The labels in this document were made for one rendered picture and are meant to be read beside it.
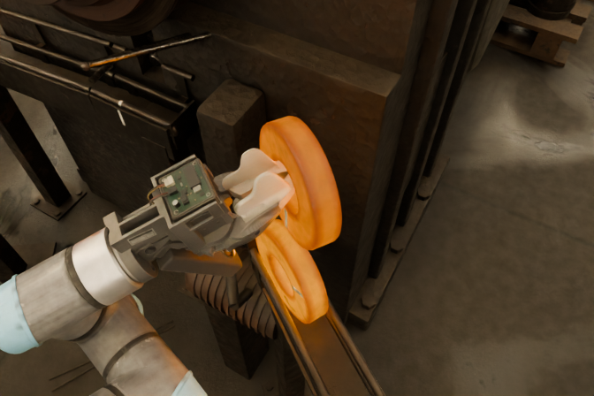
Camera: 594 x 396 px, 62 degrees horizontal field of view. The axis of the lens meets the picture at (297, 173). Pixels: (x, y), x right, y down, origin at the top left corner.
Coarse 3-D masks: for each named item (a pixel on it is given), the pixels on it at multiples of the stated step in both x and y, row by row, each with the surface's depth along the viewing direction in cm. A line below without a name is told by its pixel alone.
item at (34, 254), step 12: (0, 240) 137; (0, 252) 137; (12, 252) 143; (24, 252) 154; (36, 252) 154; (48, 252) 154; (0, 264) 139; (12, 264) 143; (24, 264) 149; (36, 264) 151; (0, 276) 144
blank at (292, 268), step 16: (272, 224) 71; (256, 240) 76; (272, 240) 67; (288, 240) 67; (272, 256) 74; (288, 256) 65; (304, 256) 66; (272, 272) 75; (288, 272) 67; (304, 272) 65; (288, 288) 74; (304, 288) 65; (320, 288) 66; (288, 304) 75; (304, 304) 67; (320, 304) 67; (304, 320) 71
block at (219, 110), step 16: (224, 96) 82; (240, 96) 82; (256, 96) 82; (208, 112) 80; (224, 112) 80; (240, 112) 80; (256, 112) 83; (208, 128) 82; (224, 128) 79; (240, 128) 80; (256, 128) 86; (208, 144) 85; (224, 144) 83; (240, 144) 83; (256, 144) 88; (208, 160) 89; (224, 160) 86
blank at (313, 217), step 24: (288, 120) 54; (264, 144) 59; (288, 144) 51; (312, 144) 51; (288, 168) 53; (312, 168) 50; (312, 192) 50; (336, 192) 51; (288, 216) 60; (312, 216) 51; (336, 216) 52; (312, 240) 54
